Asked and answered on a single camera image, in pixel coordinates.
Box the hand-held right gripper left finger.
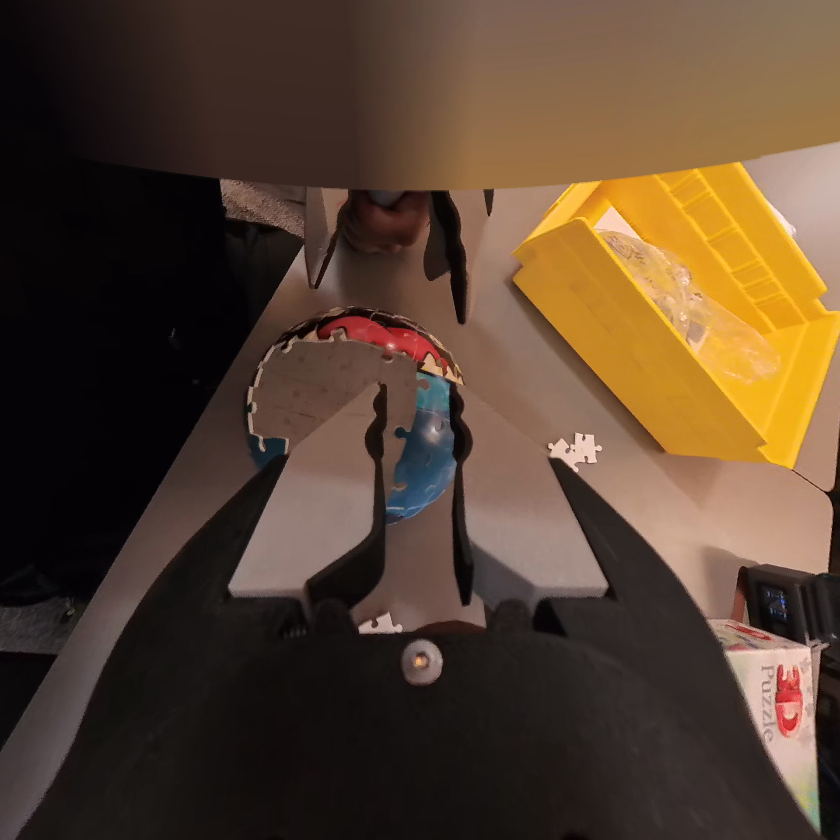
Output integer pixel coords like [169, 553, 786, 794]
[228, 382, 391, 610]

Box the person's left hand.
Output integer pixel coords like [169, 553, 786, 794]
[338, 190, 431, 256]

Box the clear plastic bag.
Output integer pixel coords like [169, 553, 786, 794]
[596, 230, 782, 385]

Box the yellow plastic bin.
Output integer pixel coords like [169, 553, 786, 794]
[512, 163, 840, 471]

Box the blue monster puzzle ball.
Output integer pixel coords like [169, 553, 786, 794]
[246, 306, 466, 526]

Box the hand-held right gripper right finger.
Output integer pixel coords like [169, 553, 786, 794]
[449, 386, 609, 607]

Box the white puzzle box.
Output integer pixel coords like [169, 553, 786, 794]
[709, 619, 823, 832]

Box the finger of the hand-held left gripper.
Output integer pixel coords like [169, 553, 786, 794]
[423, 190, 494, 326]
[305, 189, 350, 290]

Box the black electronic device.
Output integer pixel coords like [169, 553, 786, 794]
[738, 563, 840, 647]

